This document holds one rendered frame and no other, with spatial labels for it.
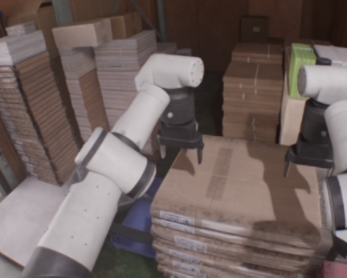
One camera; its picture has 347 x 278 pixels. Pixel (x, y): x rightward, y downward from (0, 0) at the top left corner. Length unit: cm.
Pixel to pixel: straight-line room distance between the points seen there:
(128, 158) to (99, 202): 9
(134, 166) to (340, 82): 41
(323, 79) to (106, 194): 44
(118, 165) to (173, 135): 26
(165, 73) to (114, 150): 22
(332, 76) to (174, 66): 32
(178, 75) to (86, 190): 30
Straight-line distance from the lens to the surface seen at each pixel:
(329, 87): 54
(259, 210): 72
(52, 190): 254
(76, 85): 231
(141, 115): 49
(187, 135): 63
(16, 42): 210
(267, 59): 262
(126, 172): 43
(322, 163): 64
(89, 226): 39
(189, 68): 53
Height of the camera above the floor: 165
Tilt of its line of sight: 34 degrees down
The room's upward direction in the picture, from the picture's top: 6 degrees counter-clockwise
